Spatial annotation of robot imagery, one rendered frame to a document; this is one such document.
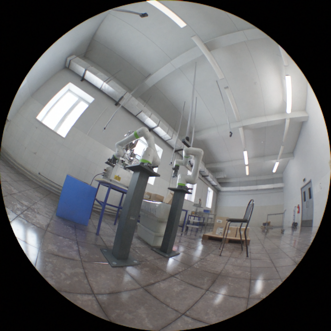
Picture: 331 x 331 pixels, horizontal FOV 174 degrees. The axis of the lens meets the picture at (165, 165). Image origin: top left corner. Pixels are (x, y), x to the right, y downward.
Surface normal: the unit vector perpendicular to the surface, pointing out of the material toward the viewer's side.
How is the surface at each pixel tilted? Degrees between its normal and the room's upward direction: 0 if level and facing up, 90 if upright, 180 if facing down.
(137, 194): 90
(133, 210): 90
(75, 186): 90
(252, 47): 180
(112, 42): 180
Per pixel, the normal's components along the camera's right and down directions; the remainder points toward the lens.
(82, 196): 0.73, -0.11
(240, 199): -0.64, -0.44
